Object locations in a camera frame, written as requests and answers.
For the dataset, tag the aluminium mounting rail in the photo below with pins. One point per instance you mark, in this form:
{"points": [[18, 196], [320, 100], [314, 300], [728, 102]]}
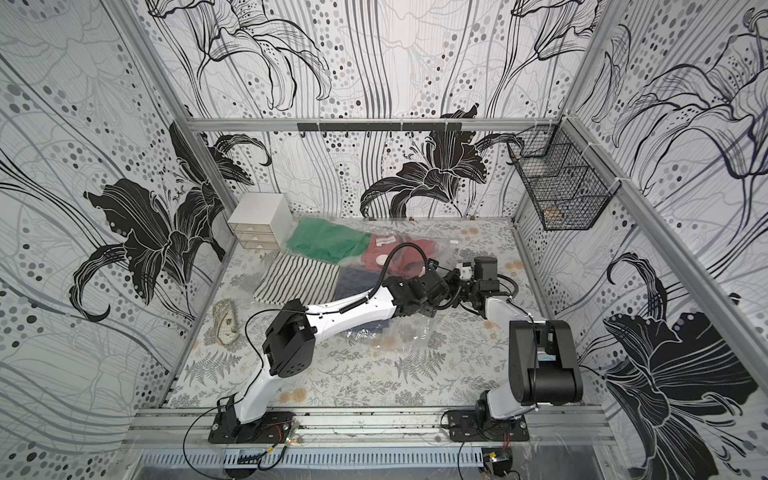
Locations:
{"points": [[372, 426]]}

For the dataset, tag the white slotted cable duct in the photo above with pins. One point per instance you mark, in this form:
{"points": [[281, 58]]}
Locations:
{"points": [[319, 458]]}

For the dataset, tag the small electronics board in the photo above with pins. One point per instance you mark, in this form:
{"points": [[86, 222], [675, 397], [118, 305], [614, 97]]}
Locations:
{"points": [[498, 463]]}

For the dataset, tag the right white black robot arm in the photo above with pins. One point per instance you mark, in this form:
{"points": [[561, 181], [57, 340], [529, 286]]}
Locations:
{"points": [[542, 366]]}

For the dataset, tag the black wire wall basket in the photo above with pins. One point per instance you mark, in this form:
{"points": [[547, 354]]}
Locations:
{"points": [[554, 164]]}

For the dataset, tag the green garment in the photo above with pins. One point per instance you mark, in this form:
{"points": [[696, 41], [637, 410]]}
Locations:
{"points": [[322, 240]]}

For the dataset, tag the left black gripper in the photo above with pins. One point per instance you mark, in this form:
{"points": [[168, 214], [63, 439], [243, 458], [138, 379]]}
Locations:
{"points": [[430, 302]]}

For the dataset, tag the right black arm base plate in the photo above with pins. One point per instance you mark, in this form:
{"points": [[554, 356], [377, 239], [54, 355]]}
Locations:
{"points": [[466, 426]]}

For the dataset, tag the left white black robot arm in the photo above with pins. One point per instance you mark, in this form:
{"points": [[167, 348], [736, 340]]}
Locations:
{"points": [[296, 330]]}

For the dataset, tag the white mini drawer unit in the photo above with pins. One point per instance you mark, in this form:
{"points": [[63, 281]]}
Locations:
{"points": [[262, 221]]}

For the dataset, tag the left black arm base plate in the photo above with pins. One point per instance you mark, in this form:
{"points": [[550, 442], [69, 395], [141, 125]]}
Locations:
{"points": [[227, 429]]}

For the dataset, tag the dark blue garment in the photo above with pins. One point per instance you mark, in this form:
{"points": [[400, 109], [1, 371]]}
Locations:
{"points": [[352, 281]]}

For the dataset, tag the black white striped garment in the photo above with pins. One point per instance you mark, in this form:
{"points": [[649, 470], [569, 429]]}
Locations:
{"points": [[292, 277]]}

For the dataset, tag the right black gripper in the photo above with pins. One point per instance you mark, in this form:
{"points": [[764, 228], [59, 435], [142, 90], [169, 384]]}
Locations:
{"points": [[459, 279]]}

